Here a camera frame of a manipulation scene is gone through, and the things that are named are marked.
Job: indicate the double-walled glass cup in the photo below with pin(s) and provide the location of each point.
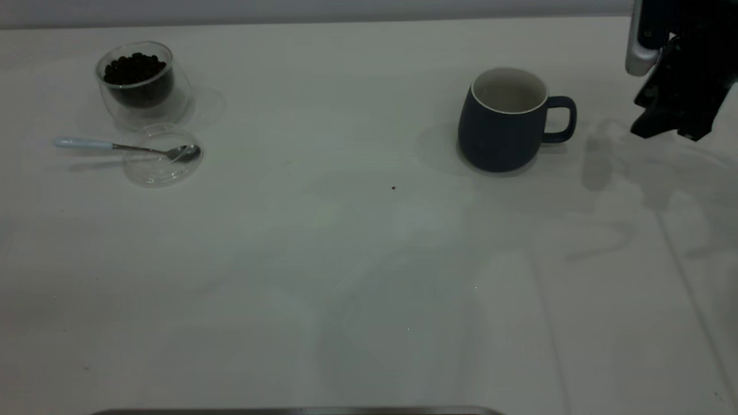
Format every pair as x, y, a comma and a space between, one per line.
115, 106

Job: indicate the clear glass lid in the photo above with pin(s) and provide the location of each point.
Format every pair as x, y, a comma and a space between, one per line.
155, 170

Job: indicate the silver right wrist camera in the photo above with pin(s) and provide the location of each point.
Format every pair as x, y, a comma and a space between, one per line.
641, 40

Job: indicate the coffee beans pile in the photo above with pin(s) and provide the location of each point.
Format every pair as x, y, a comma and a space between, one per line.
137, 75

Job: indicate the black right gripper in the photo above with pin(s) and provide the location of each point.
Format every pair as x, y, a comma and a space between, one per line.
697, 75

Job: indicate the dark grey ceramic mug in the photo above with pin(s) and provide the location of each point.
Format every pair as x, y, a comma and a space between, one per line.
496, 138

